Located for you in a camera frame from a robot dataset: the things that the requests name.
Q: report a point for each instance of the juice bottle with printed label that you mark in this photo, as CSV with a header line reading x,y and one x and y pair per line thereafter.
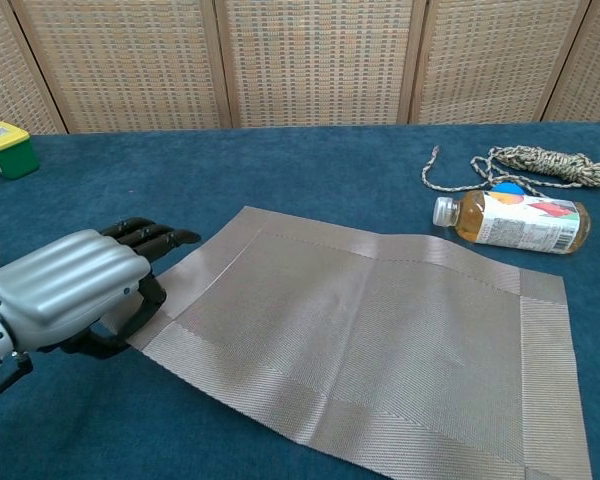
x,y
525,225

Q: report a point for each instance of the woven wood-frame folding screen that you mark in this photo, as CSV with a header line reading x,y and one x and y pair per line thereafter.
x,y
305,60

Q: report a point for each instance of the green container with yellow lid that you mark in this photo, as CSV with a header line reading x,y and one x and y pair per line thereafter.
x,y
15,160

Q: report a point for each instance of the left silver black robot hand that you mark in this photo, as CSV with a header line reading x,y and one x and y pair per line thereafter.
x,y
65,285

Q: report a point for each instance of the gray woven placemat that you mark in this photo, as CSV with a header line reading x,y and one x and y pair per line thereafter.
x,y
380,340

